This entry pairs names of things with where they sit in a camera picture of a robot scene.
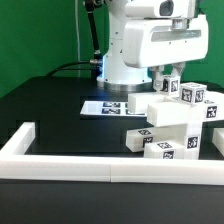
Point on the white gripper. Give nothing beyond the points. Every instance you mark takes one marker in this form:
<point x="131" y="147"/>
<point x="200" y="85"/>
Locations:
<point x="161" y="32"/>

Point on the white chair back frame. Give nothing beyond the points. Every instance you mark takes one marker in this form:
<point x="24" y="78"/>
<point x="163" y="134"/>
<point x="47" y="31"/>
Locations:
<point x="161" y="110"/>

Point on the white chair seat block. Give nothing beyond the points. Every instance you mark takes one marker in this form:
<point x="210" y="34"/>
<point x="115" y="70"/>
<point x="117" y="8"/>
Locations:
<point x="188" y="135"/>

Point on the white paper marker sheet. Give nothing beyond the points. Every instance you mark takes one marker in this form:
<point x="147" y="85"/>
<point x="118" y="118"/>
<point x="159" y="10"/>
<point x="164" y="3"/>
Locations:
<point x="107" y="108"/>

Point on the white U-shaped fence frame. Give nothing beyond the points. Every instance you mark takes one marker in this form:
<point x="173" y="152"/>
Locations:
<point x="15" y="163"/>

